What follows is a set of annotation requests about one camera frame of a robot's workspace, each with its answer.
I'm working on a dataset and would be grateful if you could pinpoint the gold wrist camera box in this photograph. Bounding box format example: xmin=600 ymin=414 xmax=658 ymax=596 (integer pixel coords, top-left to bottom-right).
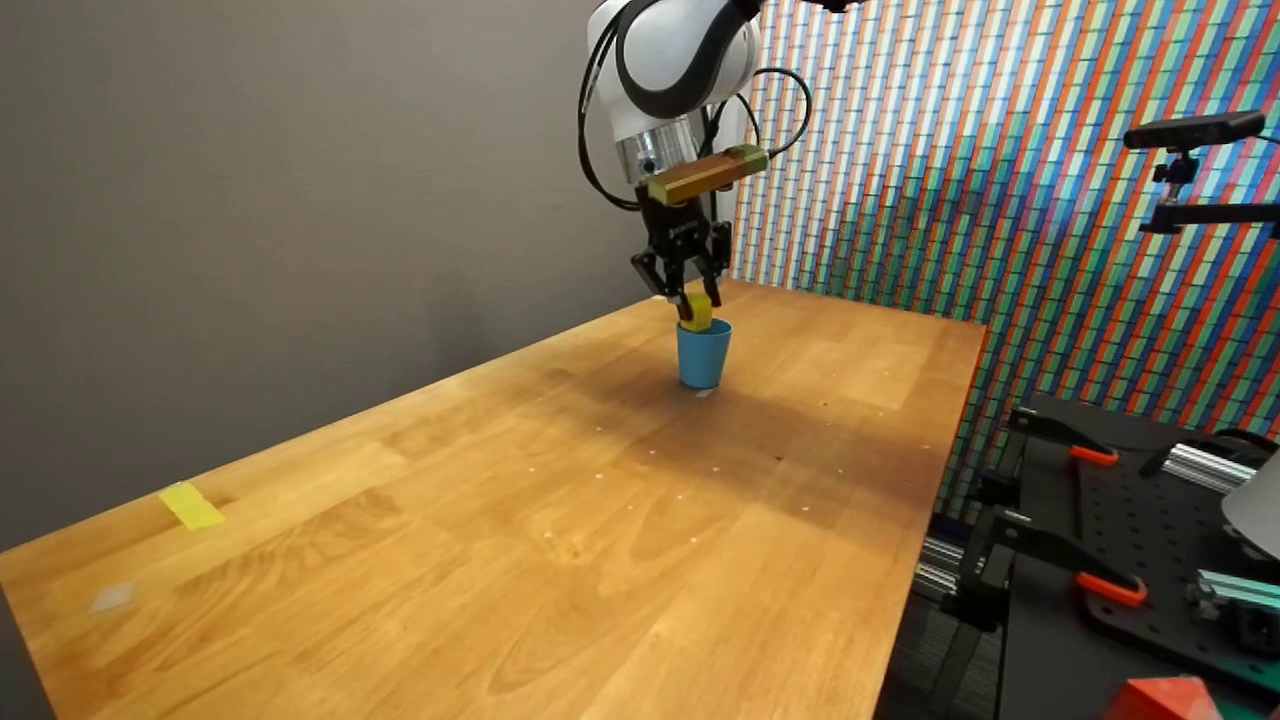
xmin=647 ymin=142 xmax=770 ymax=206

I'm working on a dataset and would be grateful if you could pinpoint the silver aluminium extrusion bar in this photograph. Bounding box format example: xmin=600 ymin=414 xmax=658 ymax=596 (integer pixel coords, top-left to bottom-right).
xmin=1166 ymin=443 xmax=1255 ymax=490

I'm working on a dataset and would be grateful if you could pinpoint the black camera on mount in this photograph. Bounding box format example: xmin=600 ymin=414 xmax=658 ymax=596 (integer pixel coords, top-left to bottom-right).
xmin=1123 ymin=112 xmax=1280 ymax=239

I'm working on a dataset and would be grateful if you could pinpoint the blue plastic cup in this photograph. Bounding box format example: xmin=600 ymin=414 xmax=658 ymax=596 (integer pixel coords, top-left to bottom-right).
xmin=678 ymin=318 xmax=732 ymax=393

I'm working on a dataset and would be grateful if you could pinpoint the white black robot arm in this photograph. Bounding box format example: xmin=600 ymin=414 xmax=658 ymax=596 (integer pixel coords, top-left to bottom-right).
xmin=578 ymin=0 xmax=807 ymax=326

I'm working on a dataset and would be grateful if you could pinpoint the yellow tape strip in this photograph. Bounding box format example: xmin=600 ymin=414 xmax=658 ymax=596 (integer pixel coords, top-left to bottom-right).
xmin=160 ymin=485 xmax=224 ymax=533

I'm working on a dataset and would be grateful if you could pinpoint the black clamp orange handle upper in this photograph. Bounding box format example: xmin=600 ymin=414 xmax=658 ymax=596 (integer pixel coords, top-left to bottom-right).
xmin=1010 ymin=402 xmax=1121 ymax=467

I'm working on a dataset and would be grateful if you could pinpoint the black clamp orange handle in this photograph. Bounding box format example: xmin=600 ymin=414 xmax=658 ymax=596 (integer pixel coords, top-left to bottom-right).
xmin=1010 ymin=402 xmax=1121 ymax=467
xmin=975 ymin=509 xmax=1148 ymax=612

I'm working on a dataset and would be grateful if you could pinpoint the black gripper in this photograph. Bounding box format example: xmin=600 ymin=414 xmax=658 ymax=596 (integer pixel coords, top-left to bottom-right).
xmin=627 ymin=186 xmax=732 ymax=318

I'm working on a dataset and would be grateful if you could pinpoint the black clamp orange handle lower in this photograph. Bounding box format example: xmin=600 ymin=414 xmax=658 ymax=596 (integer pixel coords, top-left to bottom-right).
xmin=975 ymin=509 xmax=1148 ymax=612

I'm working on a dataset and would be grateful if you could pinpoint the yellow hexagonal block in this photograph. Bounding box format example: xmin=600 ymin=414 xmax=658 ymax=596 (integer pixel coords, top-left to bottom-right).
xmin=682 ymin=293 xmax=718 ymax=331

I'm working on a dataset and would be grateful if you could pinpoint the teal aluminium bar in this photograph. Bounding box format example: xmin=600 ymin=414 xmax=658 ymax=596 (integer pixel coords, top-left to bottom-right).
xmin=1198 ymin=567 xmax=1280 ymax=612

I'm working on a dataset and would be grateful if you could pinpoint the red block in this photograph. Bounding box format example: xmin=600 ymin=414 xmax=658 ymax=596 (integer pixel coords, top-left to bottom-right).
xmin=1105 ymin=674 xmax=1219 ymax=720

